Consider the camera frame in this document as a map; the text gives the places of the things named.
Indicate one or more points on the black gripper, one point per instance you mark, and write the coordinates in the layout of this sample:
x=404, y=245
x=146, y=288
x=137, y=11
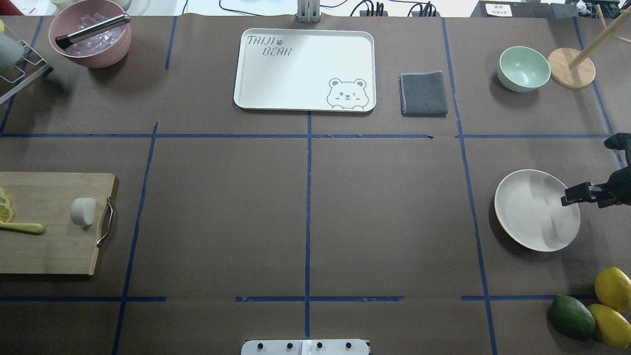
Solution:
x=620, y=186

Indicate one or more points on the white round plate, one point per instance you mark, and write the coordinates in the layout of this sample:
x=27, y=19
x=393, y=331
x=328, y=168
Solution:
x=528, y=207

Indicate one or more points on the white bear serving tray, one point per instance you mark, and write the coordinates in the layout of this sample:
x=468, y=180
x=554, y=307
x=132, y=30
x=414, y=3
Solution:
x=307, y=70

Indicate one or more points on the white steamed bun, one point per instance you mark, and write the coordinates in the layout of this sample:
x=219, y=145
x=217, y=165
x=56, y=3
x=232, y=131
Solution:
x=82, y=211

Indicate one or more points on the yellow lemon upper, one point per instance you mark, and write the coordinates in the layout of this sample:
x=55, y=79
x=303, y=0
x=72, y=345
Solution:
x=613, y=289

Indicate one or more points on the yellow lemon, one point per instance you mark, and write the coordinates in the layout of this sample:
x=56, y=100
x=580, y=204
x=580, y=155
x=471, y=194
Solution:
x=613, y=289
x=611, y=327

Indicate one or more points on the green avocado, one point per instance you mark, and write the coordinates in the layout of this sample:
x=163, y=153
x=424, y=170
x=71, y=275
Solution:
x=571, y=318

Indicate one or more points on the wooden mug tree stand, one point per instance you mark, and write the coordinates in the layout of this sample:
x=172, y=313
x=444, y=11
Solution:
x=573, y=68

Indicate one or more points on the yellow lemon lower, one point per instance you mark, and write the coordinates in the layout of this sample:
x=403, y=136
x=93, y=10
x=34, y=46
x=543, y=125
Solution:
x=611, y=327

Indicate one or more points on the green bowl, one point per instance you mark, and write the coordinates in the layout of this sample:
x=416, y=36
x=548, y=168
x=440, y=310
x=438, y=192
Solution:
x=522, y=69

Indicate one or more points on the grey folded cloth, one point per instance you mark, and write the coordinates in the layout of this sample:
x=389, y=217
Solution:
x=422, y=94

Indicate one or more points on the pink bowl with ice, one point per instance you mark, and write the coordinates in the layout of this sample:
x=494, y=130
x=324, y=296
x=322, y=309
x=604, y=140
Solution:
x=68, y=22

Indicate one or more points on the bamboo cutting board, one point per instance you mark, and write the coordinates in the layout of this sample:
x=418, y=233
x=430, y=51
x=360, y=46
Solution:
x=45, y=198

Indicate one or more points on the steel ice tongs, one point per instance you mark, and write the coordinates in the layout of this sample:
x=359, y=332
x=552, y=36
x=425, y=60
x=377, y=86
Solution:
x=106, y=27

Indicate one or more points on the yellow-green plastic knife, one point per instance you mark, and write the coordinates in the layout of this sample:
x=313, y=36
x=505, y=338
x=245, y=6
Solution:
x=29, y=228

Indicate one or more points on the light blue cup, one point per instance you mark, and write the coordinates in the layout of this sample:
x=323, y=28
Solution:
x=11, y=51

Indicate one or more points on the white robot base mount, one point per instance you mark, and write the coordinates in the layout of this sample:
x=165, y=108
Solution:
x=307, y=347

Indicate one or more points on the metal camera pole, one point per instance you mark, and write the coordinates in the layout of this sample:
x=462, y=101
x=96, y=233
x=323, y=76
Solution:
x=308, y=11

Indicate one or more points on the wire cup rack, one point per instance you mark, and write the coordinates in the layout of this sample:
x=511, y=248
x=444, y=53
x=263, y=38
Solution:
x=32, y=66

